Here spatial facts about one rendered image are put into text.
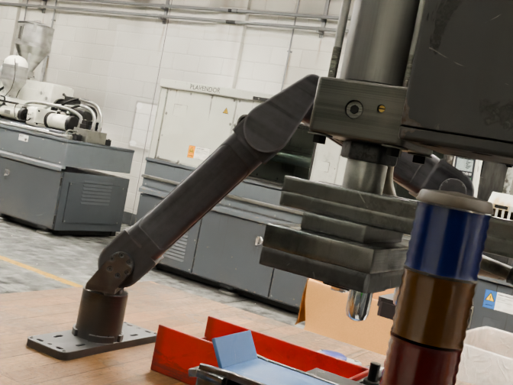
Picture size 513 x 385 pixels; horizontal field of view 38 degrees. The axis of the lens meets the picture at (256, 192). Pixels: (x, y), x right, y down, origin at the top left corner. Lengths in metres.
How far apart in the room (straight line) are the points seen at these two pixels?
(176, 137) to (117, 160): 1.52
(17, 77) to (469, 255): 8.42
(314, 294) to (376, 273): 2.51
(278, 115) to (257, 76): 7.62
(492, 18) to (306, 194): 0.21
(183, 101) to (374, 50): 5.99
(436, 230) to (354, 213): 0.27
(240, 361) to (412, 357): 0.39
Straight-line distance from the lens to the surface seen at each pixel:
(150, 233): 1.00
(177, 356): 0.96
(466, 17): 0.61
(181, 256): 6.47
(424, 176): 0.99
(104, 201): 7.97
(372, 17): 0.66
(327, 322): 3.09
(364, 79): 0.65
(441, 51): 0.61
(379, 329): 3.00
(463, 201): 0.38
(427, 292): 0.38
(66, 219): 7.65
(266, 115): 0.96
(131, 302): 1.33
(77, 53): 10.54
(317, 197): 0.66
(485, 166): 5.54
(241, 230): 6.10
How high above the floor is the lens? 1.20
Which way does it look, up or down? 3 degrees down
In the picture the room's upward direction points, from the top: 11 degrees clockwise
